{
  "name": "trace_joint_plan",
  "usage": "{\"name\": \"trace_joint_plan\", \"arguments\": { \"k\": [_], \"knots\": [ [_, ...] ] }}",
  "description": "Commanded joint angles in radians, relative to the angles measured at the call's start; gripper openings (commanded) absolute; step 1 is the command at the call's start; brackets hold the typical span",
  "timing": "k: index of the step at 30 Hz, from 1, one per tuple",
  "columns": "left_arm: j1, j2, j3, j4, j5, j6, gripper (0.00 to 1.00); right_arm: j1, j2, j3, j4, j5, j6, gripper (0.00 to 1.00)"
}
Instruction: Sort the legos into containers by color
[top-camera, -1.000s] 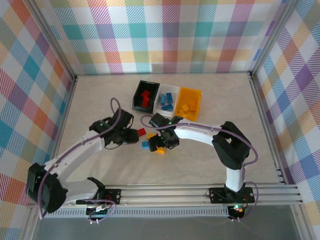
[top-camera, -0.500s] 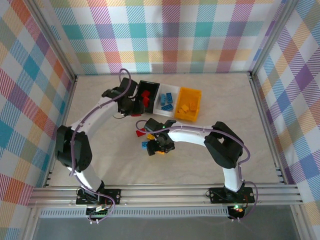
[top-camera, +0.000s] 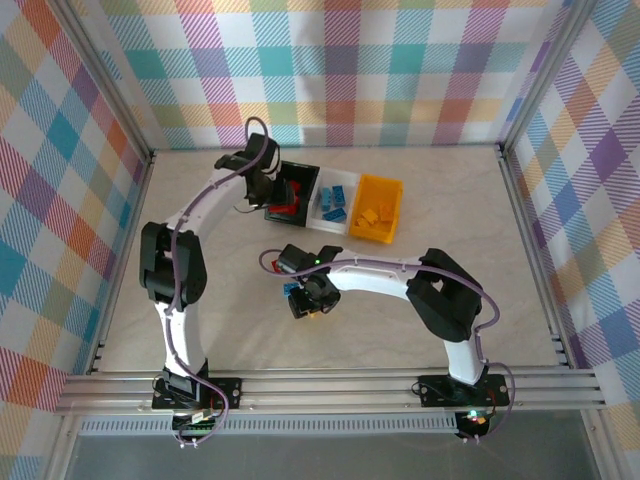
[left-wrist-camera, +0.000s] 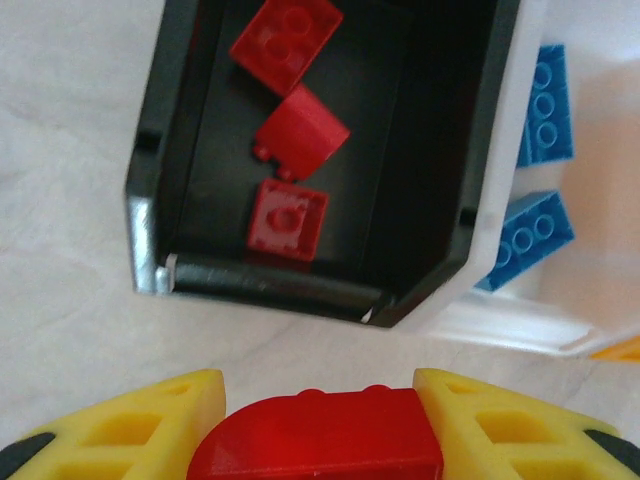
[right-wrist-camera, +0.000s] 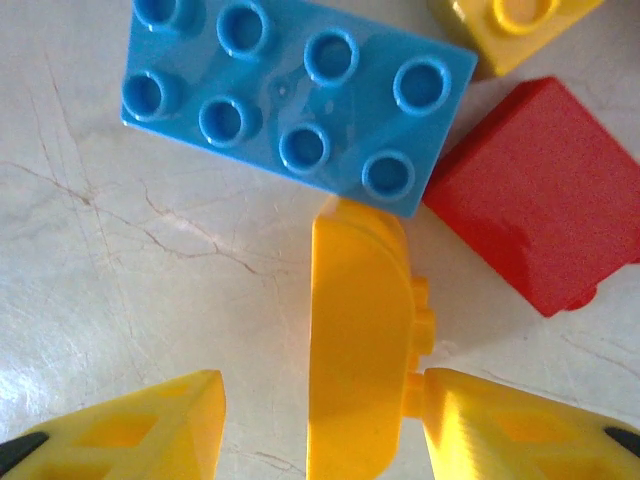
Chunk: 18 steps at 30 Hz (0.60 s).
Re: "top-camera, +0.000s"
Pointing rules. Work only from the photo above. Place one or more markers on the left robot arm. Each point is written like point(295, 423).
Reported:
point(187, 340)

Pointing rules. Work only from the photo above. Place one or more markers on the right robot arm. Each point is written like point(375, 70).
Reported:
point(375, 280)

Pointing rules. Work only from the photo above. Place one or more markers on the black plastic bin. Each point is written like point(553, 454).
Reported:
point(311, 175)

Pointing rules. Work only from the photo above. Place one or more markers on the yellow plastic bin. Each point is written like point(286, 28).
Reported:
point(370, 234)

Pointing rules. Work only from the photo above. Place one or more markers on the white plastic bin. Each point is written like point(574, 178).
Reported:
point(345, 177)

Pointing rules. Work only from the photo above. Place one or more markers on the controller board with green terminal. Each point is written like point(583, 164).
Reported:
point(200, 426)

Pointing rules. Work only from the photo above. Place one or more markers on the controller board with lit LED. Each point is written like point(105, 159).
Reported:
point(472, 422)

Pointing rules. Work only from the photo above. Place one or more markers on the long aluminium base rail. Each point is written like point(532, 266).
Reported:
point(325, 390)

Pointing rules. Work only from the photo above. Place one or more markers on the aluminium side rail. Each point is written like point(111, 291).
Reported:
point(125, 250)
point(531, 250)

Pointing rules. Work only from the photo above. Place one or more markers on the aluminium frame post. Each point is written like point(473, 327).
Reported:
point(107, 75)
point(541, 75)

